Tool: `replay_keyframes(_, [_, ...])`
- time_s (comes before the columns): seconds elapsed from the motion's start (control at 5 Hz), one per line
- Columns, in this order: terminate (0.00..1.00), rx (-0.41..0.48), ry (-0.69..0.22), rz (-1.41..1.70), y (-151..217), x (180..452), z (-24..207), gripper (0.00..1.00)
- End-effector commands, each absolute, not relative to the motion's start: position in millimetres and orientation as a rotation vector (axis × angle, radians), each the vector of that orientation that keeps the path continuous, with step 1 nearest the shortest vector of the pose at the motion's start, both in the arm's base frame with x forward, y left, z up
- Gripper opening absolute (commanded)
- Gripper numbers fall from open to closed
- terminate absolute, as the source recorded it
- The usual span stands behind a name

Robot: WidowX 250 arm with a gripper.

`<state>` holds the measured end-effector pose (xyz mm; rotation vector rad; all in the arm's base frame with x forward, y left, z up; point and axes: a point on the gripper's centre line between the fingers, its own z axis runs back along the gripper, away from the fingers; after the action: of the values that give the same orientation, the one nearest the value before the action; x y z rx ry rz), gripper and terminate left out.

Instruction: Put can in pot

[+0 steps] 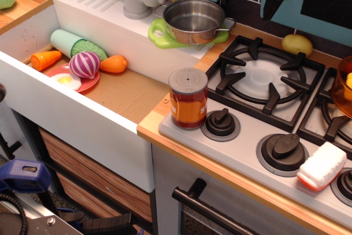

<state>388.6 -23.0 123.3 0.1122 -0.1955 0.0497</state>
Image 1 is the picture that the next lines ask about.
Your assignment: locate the orange soup can grey lid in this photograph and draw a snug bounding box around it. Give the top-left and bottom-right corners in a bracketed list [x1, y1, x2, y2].
[168, 68, 208, 129]

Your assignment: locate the stainless steel pot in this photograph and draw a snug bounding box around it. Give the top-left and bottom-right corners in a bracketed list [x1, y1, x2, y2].
[154, 0, 237, 45]

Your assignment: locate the black burner grate left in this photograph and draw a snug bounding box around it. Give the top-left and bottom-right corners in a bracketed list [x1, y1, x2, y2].
[206, 36, 325, 132]

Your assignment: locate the black burner grate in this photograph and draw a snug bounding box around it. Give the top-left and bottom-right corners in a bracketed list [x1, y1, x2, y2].
[297, 68, 351, 159]
[206, 36, 325, 132]

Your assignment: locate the yellow toy potato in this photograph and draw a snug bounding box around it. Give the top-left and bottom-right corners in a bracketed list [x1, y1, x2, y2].
[282, 34, 313, 56]

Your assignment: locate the green plastic tray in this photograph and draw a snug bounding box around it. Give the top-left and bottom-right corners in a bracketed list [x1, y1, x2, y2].
[147, 18, 230, 50]

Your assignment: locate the grey stove top panel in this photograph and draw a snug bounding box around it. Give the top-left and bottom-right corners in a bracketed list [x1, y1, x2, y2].
[158, 42, 352, 221]

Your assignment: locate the orange transparent bowl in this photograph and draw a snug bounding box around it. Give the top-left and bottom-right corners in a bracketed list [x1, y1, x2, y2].
[331, 56, 351, 118]

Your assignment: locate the black stove knob left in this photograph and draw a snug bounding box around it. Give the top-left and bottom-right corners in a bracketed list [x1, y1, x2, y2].
[201, 108, 241, 142]

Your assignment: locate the black stove knob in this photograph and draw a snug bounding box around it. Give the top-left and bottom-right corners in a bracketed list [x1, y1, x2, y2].
[201, 108, 241, 142]
[256, 134, 309, 177]
[330, 167, 351, 207]

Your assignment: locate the orange toy carrot right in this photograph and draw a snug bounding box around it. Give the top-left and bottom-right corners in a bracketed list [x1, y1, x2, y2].
[100, 55, 128, 73]

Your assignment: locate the orange toy carrot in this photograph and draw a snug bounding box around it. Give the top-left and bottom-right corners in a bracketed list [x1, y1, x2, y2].
[30, 51, 62, 71]
[100, 55, 128, 73]

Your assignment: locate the black burner grate right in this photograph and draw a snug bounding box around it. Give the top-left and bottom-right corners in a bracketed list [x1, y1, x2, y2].
[297, 68, 351, 159]

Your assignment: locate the black stove knob middle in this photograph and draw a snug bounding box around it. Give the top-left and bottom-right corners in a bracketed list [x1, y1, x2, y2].
[256, 134, 309, 177]

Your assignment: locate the green toy lettuce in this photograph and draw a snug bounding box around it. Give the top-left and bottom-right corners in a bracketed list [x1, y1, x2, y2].
[70, 39, 107, 61]

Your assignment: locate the purple striped toy onion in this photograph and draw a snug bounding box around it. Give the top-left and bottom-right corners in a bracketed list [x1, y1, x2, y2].
[69, 51, 101, 79]

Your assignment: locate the white and red toy food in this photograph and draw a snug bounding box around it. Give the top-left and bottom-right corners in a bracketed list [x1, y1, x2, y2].
[296, 142, 347, 191]

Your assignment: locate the red plate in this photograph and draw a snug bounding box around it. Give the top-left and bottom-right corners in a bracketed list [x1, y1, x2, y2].
[46, 63, 100, 92]

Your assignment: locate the white toy sink basin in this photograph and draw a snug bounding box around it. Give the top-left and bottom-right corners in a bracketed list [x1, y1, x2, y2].
[1, 0, 210, 193]

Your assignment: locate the mint green cup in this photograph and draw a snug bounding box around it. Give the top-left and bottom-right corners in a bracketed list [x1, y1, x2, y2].
[50, 29, 84, 58]

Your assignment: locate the toy fried egg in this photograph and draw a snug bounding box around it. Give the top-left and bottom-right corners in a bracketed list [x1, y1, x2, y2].
[51, 73, 81, 91]

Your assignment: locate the black stove knob right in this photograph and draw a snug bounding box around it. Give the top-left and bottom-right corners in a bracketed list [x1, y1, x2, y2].
[330, 167, 351, 207]

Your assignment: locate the orange toy carrot left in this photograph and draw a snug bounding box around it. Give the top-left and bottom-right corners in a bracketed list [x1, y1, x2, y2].
[30, 51, 62, 71]

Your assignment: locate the blue clamp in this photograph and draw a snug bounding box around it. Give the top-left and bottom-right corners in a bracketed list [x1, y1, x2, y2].
[1, 159, 52, 193]

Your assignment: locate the black oven door handle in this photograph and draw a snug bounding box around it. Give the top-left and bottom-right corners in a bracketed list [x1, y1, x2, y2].
[172, 178, 257, 234]

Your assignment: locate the black ribbed clamp handle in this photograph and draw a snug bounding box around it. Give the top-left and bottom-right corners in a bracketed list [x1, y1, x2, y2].
[59, 212, 138, 235]

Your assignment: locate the black cable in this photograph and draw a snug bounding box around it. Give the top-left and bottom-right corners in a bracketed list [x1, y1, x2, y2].
[0, 193, 28, 235]

